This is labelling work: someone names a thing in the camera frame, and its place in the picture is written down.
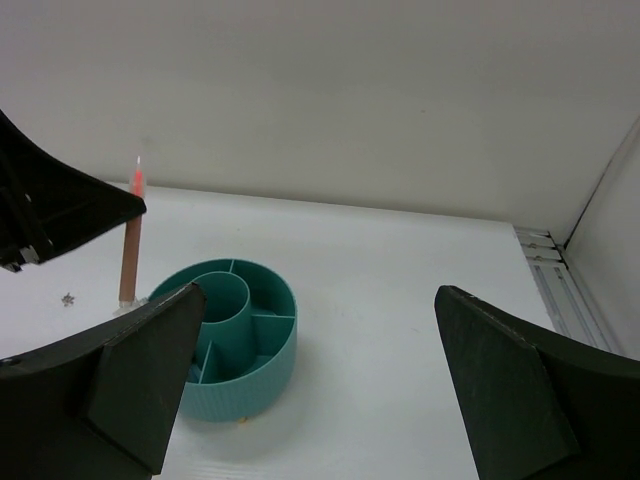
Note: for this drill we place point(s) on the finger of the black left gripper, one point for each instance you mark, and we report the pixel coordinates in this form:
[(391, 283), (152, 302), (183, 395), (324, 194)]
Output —
[(49, 208)]

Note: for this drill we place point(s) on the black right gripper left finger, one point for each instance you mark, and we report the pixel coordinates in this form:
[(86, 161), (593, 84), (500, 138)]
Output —
[(101, 404)]

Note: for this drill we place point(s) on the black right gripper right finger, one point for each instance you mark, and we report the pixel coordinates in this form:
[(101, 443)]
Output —
[(536, 404)]

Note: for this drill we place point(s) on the orange slim highlighter pen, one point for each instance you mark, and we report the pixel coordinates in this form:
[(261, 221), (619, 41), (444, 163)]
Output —
[(127, 300)]

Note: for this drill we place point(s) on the teal round desk organizer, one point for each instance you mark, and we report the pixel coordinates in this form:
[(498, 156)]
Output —
[(246, 349)]

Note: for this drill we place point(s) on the aluminium rail frame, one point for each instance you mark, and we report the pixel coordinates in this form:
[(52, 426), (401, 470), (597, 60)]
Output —
[(573, 313)]

